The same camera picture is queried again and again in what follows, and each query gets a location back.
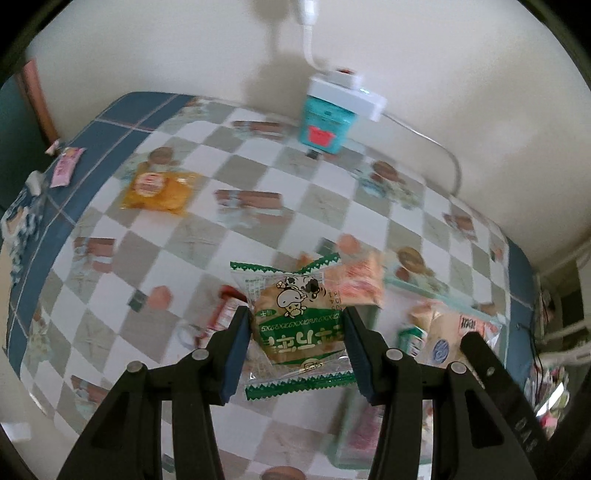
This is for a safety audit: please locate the clear red-label snack packet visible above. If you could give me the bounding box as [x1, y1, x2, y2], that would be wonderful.
[457, 311, 502, 347]

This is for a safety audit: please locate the orange yellow snack packet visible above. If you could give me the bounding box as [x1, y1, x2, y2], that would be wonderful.
[121, 167, 197, 215]

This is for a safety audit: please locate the clear tray of snacks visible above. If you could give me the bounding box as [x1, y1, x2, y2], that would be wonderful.
[323, 274, 513, 469]

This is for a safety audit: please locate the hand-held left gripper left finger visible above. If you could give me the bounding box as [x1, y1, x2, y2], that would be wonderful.
[55, 305, 252, 480]

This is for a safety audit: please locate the brown wooden post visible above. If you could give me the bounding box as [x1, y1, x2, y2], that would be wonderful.
[16, 58, 58, 144]

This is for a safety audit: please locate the white plug cable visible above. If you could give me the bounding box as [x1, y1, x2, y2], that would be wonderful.
[295, 0, 333, 75]

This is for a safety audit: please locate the pink snack packet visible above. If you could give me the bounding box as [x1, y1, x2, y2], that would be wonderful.
[50, 147, 86, 188]

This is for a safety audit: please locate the white power strip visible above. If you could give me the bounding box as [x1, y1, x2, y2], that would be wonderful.
[308, 69, 387, 123]

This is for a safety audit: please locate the green cow-print snack packet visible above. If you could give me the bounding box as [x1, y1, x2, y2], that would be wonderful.
[230, 253, 356, 401]

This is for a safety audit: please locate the white plastic shelf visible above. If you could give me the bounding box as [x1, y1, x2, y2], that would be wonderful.
[531, 249, 591, 370]

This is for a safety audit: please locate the white power strip cable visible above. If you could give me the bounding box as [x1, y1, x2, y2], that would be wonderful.
[383, 113, 462, 197]

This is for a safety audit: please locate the red white snack packet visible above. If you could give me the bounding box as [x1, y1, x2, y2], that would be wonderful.
[203, 285, 250, 344]

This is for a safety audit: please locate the teal box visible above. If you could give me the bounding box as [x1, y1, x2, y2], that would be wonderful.
[298, 95, 358, 155]

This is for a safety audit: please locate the beige blue-circle snack packet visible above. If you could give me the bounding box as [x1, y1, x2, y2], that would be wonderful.
[416, 300, 467, 370]

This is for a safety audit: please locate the green white snack packet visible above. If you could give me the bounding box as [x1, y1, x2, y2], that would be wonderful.
[398, 325, 428, 358]

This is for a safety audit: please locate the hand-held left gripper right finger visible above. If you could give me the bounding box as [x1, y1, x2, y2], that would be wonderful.
[344, 305, 539, 480]

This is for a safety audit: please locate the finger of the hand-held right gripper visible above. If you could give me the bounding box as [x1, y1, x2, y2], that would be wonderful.
[462, 331, 557, 455]

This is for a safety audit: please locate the checkered blue-bordered tablecloth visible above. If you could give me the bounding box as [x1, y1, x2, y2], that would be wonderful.
[0, 91, 536, 480]

